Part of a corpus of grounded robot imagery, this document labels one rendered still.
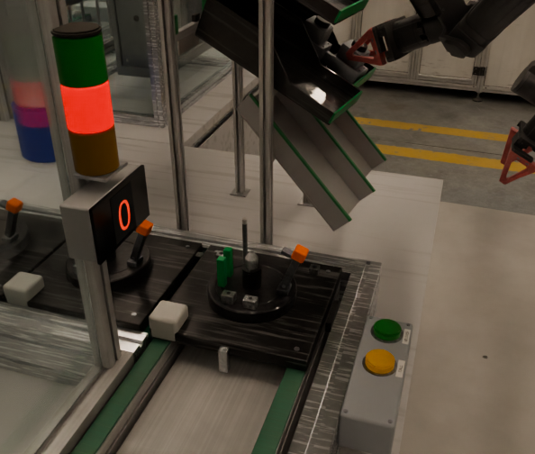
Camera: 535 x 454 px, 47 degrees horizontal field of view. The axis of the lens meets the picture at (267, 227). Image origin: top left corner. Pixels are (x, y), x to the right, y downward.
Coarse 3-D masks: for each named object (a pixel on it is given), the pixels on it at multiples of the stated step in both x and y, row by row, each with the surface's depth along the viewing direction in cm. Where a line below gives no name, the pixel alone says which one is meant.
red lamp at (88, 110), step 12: (108, 84) 66; (72, 96) 64; (84, 96) 64; (96, 96) 65; (108, 96) 66; (72, 108) 65; (84, 108) 65; (96, 108) 65; (108, 108) 66; (72, 120) 66; (84, 120) 65; (96, 120) 66; (108, 120) 67; (84, 132) 66
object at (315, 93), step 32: (224, 0) 107; (256, 0) 111; (224, 32) 103; (256, 32) 100; (288, 32) 111; (256, 64) 103; (288, 64) 111; (320, 64) 111; (288, 96) 103; (320, 96) 107; (352, 96) 111
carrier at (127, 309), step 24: (168, 240) 112; (120, 264) 102; (144, 264) 102; (168, 264) 105; (192, 264) 108; (120, 288) 99; (144, 288) 99; (168, 288) 100; (120, 312) 94; (144, 312) 94
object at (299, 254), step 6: (300, 246) 91; (282, 252) 91; (288, 252) 91; (294, 252) 90; (300, 252) 90; (306, 252) 91; (294, 258) 91; (300, 258) 90; (294, 264) 92; (288, 270) 93; (294, 270) 92; (288, 276) 93; (282, 282) 94; (288, 282) 94
